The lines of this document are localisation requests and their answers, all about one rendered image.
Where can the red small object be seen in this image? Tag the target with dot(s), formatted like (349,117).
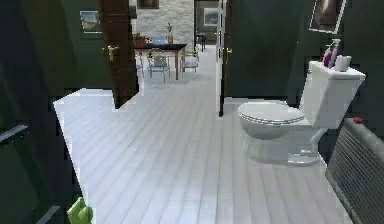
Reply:
(358,120)

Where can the white toilet paper roll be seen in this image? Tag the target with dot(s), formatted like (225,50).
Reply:
(343,63)

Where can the tall slim vase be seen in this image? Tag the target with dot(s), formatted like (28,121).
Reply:
(170,33)

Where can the dark framed wall picture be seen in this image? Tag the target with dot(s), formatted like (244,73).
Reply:
(327,15)

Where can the dark small table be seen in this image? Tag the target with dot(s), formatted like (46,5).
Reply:
(201,38)

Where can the dark wooden dining table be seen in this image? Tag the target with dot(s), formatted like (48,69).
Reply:
(163,50)

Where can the green cloth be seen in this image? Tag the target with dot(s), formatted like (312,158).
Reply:
(80,212)

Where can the grey framed wall picture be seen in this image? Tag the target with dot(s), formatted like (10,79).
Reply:
(210,16)

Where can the blue seat metal chair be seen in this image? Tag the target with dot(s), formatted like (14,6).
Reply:
(191,61)
(159,63)

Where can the dark brown room door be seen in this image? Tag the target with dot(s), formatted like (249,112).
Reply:
(120,50)

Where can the white framed wall picture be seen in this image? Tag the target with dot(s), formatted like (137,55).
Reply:
(90,21)

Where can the brown box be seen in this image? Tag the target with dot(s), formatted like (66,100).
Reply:
(138,40)

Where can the grey mesh laundry basket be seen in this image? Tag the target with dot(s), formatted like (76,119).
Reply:
(360,170)

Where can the purple spray bottle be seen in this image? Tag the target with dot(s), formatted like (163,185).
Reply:
(331,53)

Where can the grey towel bar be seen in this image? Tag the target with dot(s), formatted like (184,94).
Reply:
(12,132)

